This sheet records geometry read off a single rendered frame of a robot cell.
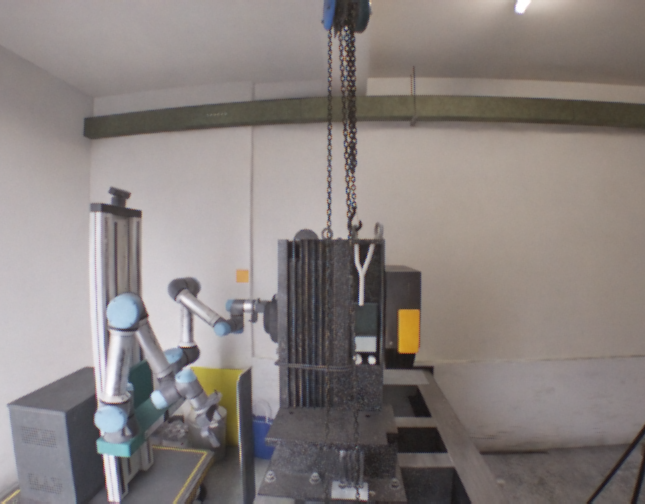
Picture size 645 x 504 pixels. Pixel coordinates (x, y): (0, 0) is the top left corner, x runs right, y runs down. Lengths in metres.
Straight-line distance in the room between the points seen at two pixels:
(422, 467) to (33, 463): 1.80
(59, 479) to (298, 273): 1.50
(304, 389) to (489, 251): 1.78
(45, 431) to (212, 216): 1.69
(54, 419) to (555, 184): 3.42
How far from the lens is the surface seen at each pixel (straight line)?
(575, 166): 3.11
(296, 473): 1.53
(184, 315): 2.11
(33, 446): 2.11
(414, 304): 1.30
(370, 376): 1.43
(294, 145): 2.66
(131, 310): 1.39
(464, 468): 1.66
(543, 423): 3.18
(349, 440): 1.30
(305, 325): 1.40
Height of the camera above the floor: 1.58
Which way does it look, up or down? 1 degrees down
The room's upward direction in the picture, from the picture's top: straight up
